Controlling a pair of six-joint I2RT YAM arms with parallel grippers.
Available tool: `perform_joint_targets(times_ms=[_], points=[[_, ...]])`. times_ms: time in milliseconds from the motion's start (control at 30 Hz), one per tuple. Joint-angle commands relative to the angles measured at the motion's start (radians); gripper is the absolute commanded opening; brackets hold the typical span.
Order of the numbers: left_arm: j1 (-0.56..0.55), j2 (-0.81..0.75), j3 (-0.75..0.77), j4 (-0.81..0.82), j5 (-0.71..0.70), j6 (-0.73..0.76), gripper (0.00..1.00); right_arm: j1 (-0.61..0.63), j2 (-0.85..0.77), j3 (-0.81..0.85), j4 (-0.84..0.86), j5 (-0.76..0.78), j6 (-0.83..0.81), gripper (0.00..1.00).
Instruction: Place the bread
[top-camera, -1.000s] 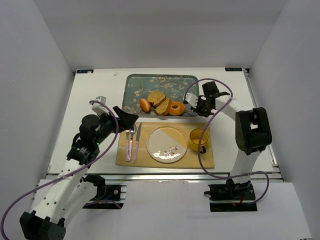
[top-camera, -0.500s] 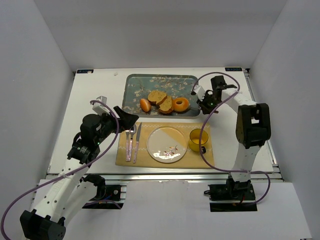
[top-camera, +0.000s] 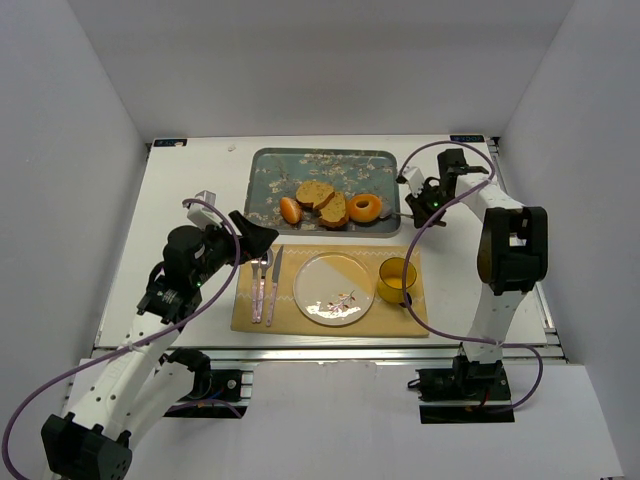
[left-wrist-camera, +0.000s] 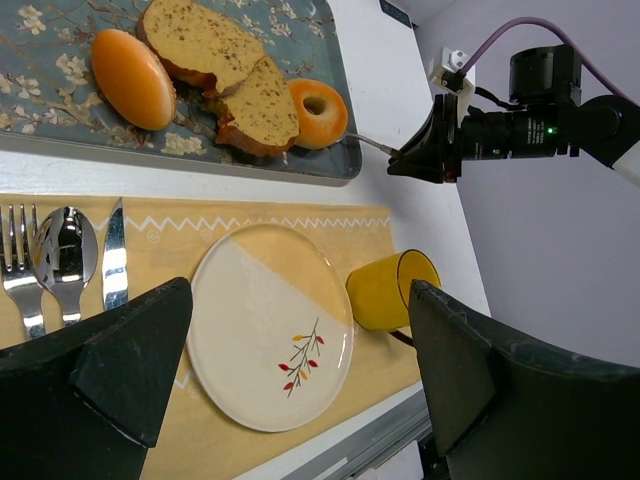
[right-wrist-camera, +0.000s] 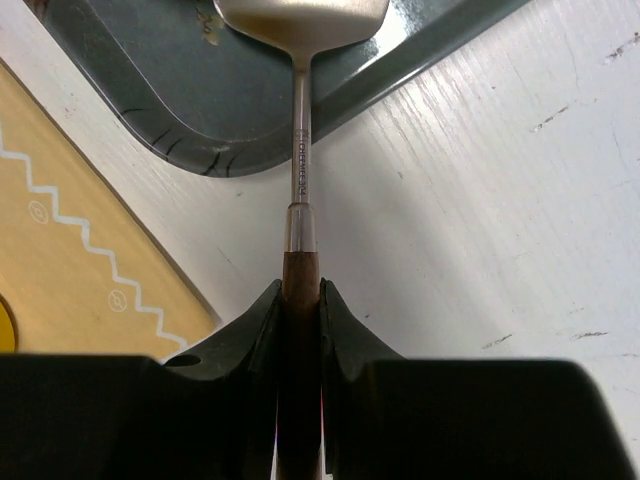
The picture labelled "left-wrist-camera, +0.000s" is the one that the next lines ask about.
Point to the round orange bread roll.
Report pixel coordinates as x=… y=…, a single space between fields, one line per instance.
x=133 y=79

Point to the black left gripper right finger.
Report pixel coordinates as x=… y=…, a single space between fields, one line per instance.
x=505 y=405

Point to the yellow mug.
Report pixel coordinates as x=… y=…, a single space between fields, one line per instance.
x=379 y=291

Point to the silver knife pink handle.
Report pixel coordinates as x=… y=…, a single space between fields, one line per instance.
x=114 y=264

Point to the blue label right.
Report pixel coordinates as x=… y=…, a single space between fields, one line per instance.
x=396 y=13

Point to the silver fork pink handle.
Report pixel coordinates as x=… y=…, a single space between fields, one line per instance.
x=17 y=272

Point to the white and yellow plate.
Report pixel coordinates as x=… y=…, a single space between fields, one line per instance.
x=272 y=333

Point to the silver spoon pink handle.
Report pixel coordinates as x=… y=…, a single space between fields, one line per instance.
x=65 y=258

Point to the large toasted bread slice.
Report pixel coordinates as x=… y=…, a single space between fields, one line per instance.
x=199 y=46

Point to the aluminium table rail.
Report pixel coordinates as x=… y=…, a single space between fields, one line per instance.
x=362 y=442

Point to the orange bagel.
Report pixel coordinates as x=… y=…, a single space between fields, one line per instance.
x=322 y=113

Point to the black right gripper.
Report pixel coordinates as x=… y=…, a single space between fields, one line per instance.
x=436 y=152

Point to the blue floral serving tray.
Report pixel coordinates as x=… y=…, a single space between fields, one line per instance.
x=48 y=92

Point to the small toasted bread slice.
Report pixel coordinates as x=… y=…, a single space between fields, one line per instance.
x=259 y=117

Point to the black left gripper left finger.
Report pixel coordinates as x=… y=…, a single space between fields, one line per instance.
x=88 y=401

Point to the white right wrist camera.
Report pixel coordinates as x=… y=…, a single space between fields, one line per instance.
x=445 y=72

